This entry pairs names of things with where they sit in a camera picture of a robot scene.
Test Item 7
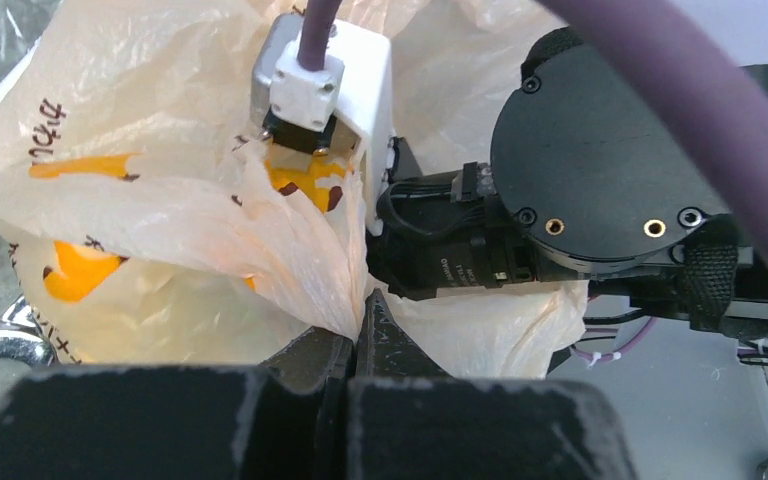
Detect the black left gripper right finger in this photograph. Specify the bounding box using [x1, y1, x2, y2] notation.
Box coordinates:
[347, 291, 636, 479]

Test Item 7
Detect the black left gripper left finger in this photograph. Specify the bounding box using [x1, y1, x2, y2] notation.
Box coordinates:
[0, 328, 353, 479]

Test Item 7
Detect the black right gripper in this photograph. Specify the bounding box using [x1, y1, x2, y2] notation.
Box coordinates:
[366, 137, 582, 300]

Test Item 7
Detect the translucent orange plastic bag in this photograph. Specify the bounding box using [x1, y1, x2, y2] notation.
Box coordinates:
[0, 1, 560, 364]

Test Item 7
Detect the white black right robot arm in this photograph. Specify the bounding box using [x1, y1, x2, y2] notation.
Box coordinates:
[367, 27, 768, 342]

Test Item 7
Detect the silver open-end wrench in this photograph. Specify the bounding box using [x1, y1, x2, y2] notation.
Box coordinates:
[0, 295, 57, 368]

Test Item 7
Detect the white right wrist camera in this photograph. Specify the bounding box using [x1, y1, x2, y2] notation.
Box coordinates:
[250, 13, 396, 236]

